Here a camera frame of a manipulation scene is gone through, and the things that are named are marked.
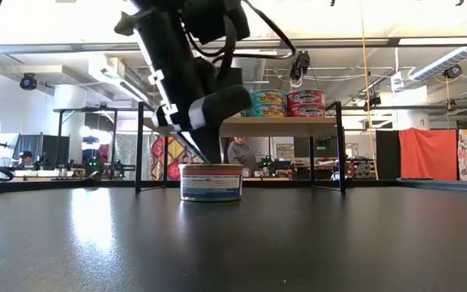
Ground black panel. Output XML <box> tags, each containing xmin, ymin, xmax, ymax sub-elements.
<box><xmin>375</xmin><ymin>129</ymin><xmax>401</xmax><ymax>180</ymax></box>

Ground colourful patchwork quilt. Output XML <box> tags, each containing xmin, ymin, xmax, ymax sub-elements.
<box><xmin>149</xmin><ymin>135</ymin><xmax>210</xmax><ymax>183</ymax></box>

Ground white ribbed ceiling duct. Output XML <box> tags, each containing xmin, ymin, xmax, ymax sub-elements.
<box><xmin>408</xmin><ymin>45</ymin><xmax>467</xmax><ymax>82</ymax></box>

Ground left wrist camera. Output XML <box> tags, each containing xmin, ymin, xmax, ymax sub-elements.
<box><xmin>182</xmin><ymin>0</ymin><xmax>251</xmax><ymax>45</ymax></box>

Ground orange cloth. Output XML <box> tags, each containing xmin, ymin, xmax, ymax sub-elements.
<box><xmin>398</xmin><ymin>127</ymin><xmax>459</xmax><ymax>182</ymax></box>

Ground red label can silver lid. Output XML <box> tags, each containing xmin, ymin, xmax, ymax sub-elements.
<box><xmin>286</xmin><ymin>88</ymin><xmax>327</xmax><ymax>106</ymax></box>
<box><xmin>287</xmin><ymin>103</ymin><xmax>327</xmax><ymax>118</ymax></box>

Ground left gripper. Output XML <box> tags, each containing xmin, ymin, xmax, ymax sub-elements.
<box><xmin>134</xmin><ymin>15</ymin><xmax>254</xmax><ymax>165</ymax></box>

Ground black table frame rails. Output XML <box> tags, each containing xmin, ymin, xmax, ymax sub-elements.
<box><xmin>0</xmin><ymin>178</ymin><xmax>467</xmax><ymax>195</ymax></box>

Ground teal label can silver lid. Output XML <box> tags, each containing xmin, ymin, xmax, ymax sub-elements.
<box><xmin>249</xmin><ymin>88</ymin><xmax>289</xmax><ymax>106</ymax></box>
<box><xmin>243</xmin><ymin>104</ymin><xmax>288</xmax><ymax>118</ymax></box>

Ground wooden shelf black metal frame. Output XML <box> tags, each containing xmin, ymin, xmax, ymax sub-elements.
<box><xmin>134</xmin><ymin>101</ymin><xmax>347</xmax><ymax>194</ymax></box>

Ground blue grey partition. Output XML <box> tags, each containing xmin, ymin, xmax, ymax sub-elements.
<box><xmin>12</xmin><ymin>133</ymin><xmax>71</xmax><ymax>165</ymax></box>

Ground gold-lid tuna can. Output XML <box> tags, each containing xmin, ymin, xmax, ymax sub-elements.
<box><xmin>178</xmin><ymin>162</ymin><xmax>245</xmax><ymax>203</ymax></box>

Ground silver ribbed ceiling duct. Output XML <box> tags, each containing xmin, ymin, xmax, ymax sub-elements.
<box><xmin>233</xmin><ymin>56</ymin><xmax>267</xmax><ymax>92</ymax></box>

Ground white ceiling air duct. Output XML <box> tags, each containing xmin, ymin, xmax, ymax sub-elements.
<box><xmin>89</xmin><ymin>56</ymin><xmax>149</xmax><ymax>102</ymax></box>

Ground black table mat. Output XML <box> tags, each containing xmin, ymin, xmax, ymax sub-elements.
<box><xmin>0</xmin><ymin>184</ymin><xmax>467</xmax><ymax>292</ymax></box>

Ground yellow hanging cord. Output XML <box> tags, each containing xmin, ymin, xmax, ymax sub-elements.
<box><xmin>358</xmin><ymin>0</ymin><xmax>379</xmax><ymax>181</ymax></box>

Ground person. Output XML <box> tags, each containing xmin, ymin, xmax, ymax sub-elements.
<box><xmin>17</xmin><ymin>149</ymin><xmax>35</xmax><ymax>166</ymax></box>
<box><xmin>227</xmin><ymin>135</ymin><xmax>259</xmax><ymax>174</ymax></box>

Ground black rack frame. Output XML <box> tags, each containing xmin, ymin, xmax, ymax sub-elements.
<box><xmin>53</xmin><ymin>105</ymin><xmax>120</xmax><ymax>171</ymax></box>

